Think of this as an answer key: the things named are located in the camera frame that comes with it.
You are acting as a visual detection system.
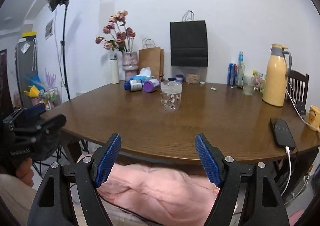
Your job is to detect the drinking glass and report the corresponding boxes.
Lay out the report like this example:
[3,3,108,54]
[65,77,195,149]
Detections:
[243,75,254,96]

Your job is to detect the dark wooden chair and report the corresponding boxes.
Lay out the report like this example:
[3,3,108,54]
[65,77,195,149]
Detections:
[286,70,309,115]

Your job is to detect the wall poster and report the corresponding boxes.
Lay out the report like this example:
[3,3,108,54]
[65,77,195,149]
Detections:
[44,19,54,40]

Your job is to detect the small purple jar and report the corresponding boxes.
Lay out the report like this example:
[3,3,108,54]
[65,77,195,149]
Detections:
[175,74,184,82]

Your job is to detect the clear plastic cup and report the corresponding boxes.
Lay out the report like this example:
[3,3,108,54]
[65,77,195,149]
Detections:
[161,81,182,111]

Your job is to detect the cream thermos bottle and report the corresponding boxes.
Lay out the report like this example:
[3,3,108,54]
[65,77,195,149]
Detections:
[110,53,120,84]

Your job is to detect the black paper bag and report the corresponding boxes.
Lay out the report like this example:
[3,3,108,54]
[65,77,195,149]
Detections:
[170,10,208,68]

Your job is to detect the clear glass bottle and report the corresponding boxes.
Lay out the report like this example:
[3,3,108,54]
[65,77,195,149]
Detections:
[236,51,245,88]

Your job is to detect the blue tissue box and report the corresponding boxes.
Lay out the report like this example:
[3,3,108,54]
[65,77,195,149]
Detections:
[130,67,158,83]

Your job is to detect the black smartphone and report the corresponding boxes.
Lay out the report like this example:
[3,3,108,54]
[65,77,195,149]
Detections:
[270,118,296,151]

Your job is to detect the purple supplement bottle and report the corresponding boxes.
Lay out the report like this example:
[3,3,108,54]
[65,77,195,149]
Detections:
[143,78,161,93]

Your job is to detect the blue-capped supplement bottle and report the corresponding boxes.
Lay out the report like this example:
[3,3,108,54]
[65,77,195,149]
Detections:
[124,79,143,92]

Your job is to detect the blue soda can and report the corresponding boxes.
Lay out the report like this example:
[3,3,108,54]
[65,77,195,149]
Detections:
[227,63,237,86]

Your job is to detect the grey refrigerator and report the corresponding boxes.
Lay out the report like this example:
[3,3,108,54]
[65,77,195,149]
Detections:
[15,35,37,107]

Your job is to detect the snack packets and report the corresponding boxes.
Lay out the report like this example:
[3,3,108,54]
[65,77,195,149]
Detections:
[253,70,266,94]

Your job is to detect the brown paper bag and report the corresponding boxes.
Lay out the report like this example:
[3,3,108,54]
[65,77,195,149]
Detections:
[139,38,164,81]

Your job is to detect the person left hand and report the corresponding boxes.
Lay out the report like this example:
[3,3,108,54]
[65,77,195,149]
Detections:
[16,158,34,188]

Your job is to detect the clear jar of grains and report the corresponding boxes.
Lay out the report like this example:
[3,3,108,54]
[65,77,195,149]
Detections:
[185,67,201,84]

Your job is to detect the pink cloth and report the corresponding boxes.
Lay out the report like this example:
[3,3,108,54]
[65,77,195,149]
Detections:
[76,154,238,226]

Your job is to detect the wire storage rack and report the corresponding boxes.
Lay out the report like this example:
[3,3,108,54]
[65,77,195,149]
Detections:
[40,87,61,110]

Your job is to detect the pink ceramic vase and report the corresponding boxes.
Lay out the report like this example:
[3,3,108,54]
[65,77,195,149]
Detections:
[122,52,139,81]

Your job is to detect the dried pink roses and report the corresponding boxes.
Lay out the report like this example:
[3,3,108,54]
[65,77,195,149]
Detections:
[95,10,136,53]

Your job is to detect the yellow thermos jug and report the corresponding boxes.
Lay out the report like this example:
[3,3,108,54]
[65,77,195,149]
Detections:
[263,44,292,107]

